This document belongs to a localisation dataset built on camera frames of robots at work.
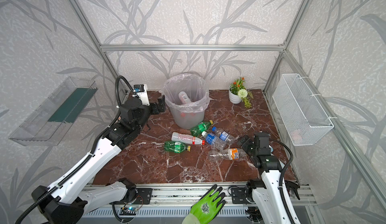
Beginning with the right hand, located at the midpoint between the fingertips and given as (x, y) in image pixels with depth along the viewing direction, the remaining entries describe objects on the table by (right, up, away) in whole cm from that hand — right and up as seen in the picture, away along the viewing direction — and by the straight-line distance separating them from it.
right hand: (243, 137), depth 81 cm
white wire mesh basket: (+20, +13, -20) cm, 31 cm away
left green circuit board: (-58, -33, -10) cm, 68 cm away
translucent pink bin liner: (-27, +30, +14) cm, 43 cm away
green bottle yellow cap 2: (-38, -7, +7) cm, 39 cm away
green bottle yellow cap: (-26, +1, +14) cm, 30 cm away
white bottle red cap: (-34, +23, +13) cm, 43 cm away
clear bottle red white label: (-33, -2, +7) cm, 34 cm away
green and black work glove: (-21, -30, -12) cm, 38 cm away
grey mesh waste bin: (-33, +9, +9) cm, 35 cm away
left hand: (-44, +24, -11) cm, 51 cm away
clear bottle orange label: (-6, -10, +1) cm, 11 cm away
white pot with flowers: (+2, +26, +18) cm, 32 cm away
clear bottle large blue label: (-14, -5, +11) cm, 18 cm away
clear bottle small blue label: (-9, -1, +9) cm, 13 cm away
